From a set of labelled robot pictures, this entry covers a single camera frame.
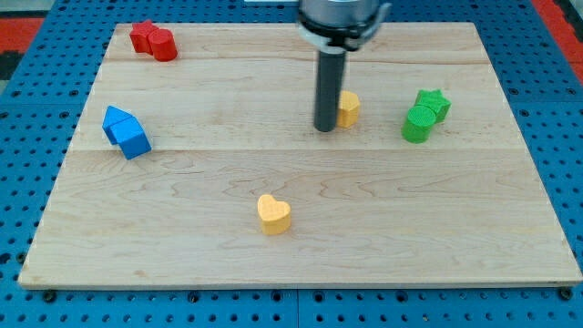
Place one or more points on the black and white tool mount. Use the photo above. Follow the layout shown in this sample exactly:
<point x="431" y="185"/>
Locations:
<point x="340" y="26"/>

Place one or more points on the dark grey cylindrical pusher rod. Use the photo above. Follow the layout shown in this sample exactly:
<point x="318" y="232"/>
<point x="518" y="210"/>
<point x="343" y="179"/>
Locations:
<point x="329" y="81"/>

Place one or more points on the yellow hexagon block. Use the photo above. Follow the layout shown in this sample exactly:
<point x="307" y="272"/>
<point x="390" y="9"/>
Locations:
<point x="348" y="110"/>

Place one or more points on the green cylinder block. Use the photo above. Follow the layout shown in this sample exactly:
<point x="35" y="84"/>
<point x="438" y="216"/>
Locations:
<point x="418" y="124"/>

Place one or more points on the green star block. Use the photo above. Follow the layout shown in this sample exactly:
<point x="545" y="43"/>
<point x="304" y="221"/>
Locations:
<point x="436" y="101"/>

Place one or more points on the yellow heart block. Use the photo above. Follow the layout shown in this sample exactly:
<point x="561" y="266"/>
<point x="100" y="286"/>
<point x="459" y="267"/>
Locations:
<point x="275" y="215"/>

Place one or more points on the light wooden board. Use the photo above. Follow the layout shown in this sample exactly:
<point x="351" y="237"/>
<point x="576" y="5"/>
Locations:
<point x="230" y="119"/>

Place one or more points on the red cylinder block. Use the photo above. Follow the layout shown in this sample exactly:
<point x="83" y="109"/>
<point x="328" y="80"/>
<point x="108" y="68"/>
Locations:
<point x="162" y="45"/>

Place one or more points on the red star block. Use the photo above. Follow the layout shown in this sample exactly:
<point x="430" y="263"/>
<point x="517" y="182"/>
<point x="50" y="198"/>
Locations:
<point x="139" y="36"/>

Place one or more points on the blue cube block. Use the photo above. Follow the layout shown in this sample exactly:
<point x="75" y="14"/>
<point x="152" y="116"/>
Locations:
<point x="131" y="138"/>

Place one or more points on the blue triangle block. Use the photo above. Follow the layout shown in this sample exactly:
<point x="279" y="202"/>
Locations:
<point x="114" y="121"/>

